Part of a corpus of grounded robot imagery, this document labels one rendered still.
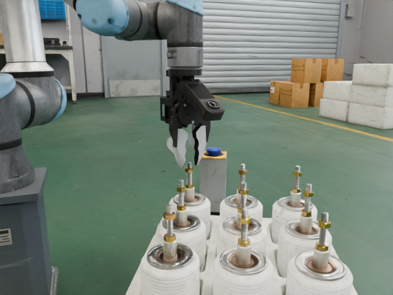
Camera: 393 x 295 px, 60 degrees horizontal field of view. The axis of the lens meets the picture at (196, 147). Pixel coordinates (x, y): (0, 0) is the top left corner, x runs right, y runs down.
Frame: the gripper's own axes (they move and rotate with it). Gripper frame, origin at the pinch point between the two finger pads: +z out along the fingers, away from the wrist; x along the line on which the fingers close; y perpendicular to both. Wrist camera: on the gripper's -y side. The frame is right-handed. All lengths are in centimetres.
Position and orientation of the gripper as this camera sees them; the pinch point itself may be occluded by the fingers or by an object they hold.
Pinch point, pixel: (190, 161)
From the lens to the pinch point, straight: 75.4
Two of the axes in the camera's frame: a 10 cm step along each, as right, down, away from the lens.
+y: -5.6, -2.0, 8.0
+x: -8.3, 1.4, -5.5
